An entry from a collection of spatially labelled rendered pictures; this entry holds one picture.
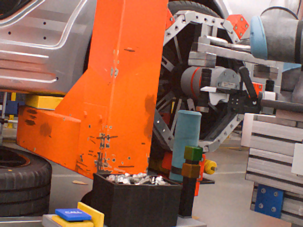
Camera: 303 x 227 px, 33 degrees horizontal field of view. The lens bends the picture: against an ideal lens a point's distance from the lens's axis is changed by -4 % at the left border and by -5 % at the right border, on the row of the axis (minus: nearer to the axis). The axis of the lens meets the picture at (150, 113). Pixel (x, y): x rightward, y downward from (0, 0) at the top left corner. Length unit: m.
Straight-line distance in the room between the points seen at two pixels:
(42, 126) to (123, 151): 0.44
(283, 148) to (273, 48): 0.26
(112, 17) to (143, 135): 0.36
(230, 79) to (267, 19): 0.63
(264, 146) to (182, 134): 0.56
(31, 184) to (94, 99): 0.34
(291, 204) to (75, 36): 1.05
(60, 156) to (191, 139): 0.48
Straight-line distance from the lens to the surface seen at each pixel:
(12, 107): 5.79
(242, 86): 2.24
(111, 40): 1.52
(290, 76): 1.78
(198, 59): 1.81
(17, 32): 1.93
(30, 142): 1.97
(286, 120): 1.37
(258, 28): 1.37
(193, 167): 1.49
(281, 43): 1.35
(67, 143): 1.69
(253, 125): 1.43
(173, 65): 2.11
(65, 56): 1.99
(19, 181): 1.62
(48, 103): 1.97
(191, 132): 1.89
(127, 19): 1.50
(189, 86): 2.03
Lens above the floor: 0.81
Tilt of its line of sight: 3 degrees down
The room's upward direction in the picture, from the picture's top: 7 degrees clockwise
